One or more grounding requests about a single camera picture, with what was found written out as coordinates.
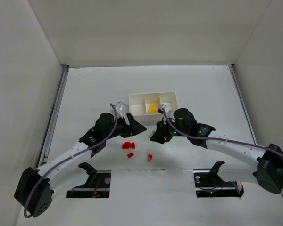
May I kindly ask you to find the red arch lego piece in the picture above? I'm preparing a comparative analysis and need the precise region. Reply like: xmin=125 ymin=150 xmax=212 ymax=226
xmin=122 ymin=142 xmax=135 ymax=150

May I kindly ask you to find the long yellow lego brick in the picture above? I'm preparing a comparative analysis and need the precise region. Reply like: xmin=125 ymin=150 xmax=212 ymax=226
xmin=148 ymin=102 xmax=157 ymax=114

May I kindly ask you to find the red sloped lego piece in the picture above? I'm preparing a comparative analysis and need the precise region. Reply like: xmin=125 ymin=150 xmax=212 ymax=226
xmin=148 ymin=154 xmax=153 ymax=162

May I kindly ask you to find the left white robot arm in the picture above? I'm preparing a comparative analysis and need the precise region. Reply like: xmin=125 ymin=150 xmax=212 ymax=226
xmin=14 ymin=113 xmax=147 ymax=218

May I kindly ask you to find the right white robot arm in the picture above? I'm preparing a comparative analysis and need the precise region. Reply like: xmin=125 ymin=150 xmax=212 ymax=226
xmin=150 ymin=105 xmax=283 ymax=194

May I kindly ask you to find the white three-compartment container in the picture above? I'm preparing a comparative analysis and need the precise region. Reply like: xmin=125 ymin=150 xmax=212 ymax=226
xmin=129 ymin=92 xmax=178 ymax=126

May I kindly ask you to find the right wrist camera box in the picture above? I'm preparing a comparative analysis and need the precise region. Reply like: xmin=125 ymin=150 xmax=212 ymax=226
xmin=157 ymin=104 xmax=172 ymax=118

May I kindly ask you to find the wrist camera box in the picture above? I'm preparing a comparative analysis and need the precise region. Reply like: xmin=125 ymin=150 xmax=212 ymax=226
xmin=157 ymin=104 xmax=172 ymax=118
xmin=115 ymin=101 xmax=125 ymax=113

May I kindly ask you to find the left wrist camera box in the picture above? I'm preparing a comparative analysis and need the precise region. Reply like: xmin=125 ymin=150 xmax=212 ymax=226
xmin=115 ymin=101 xmax=125 ymax=113

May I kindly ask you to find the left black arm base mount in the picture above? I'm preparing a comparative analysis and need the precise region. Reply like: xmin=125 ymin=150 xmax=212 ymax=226
xmin=66 ymin=162 xmax=111 ymax=199

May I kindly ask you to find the left aluminium frame rail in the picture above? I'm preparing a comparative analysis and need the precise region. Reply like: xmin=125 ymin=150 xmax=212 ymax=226
xmin=35 ymin=64 xmax=69 ymax=167

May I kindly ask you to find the aluminium frame rail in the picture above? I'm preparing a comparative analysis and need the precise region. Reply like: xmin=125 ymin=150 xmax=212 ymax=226
xmin=228 ymin=64 xmax=265 ymax=163
xmin=35 ymin=64 xmax=69 ymax=167

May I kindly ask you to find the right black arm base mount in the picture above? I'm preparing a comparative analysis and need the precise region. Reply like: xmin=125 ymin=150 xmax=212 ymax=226
xmin=193 ymin=161 xmax=244 ymax=198

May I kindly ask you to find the right aluminium frame rail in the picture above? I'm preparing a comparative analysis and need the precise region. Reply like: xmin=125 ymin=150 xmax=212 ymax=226
xmin=228 ymin=64 xmax=265 ymax=163

